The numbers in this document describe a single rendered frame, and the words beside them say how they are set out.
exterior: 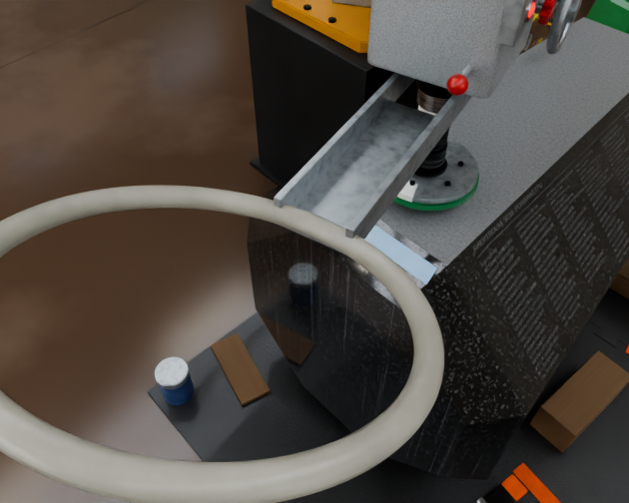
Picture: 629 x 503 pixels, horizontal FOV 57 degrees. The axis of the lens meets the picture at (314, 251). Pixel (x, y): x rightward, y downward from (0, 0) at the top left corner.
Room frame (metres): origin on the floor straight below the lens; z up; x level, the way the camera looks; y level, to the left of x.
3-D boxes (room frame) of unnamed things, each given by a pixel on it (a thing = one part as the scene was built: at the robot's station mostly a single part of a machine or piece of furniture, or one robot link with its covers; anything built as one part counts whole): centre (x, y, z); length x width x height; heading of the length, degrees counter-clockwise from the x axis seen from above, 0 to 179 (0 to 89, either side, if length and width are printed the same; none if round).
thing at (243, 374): (0.97, 0.25, 0.02); 0.25 x 0.10 x 0.01; 30
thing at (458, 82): (0.78, -0.22, 1.22); 0.08 x 0.03 x 0.03; 149
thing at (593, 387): (0.83, -0.81, 0.07); 0.30 x 0.12 x 0.12; 129
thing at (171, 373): (0.89, 0.43, 0.08); 0.10 x 0.10 x 0.13
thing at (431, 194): (0.92, -0.23, 0.92); 0.22 x 0.22 x 0.04
